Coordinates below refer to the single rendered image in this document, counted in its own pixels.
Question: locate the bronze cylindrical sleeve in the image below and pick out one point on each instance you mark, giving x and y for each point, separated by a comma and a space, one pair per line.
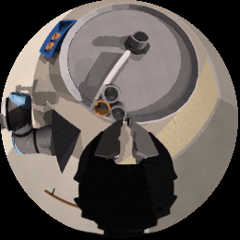
55, 37
100, 111
49, 46

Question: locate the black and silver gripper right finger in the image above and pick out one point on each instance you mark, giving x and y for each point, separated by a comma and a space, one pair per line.
147, 146

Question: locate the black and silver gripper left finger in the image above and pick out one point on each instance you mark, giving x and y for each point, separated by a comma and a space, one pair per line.
104, 146

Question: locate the dark grey cylinder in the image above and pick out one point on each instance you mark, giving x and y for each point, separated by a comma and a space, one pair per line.
114, 115
106, 97
140, 35

